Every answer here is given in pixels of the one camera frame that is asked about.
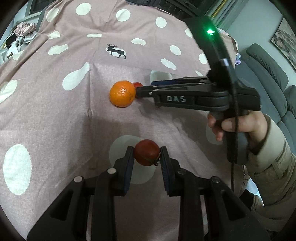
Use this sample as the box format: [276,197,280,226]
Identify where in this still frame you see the orange mandarin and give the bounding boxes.
[109,80,136,108]

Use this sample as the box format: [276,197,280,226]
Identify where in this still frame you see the red tomato with stem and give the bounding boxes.
[133,82,143,98]

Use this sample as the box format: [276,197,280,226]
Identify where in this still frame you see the pink polka dot tablecloth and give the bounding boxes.
[0,0,250,241]

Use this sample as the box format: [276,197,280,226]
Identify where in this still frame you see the beige sleeve forearm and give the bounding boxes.
[246,115,295,232]

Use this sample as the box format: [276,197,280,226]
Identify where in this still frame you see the person's right hand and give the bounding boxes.
[207,111,268,144]

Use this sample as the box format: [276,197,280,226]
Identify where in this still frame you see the pile of clothes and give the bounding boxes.
[1,22,37,65]

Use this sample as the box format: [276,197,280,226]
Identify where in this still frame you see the grey sofa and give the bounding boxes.
[235,43,295,153]

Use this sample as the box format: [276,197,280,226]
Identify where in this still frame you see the framed wall picture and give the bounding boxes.
[270,18,296,69]

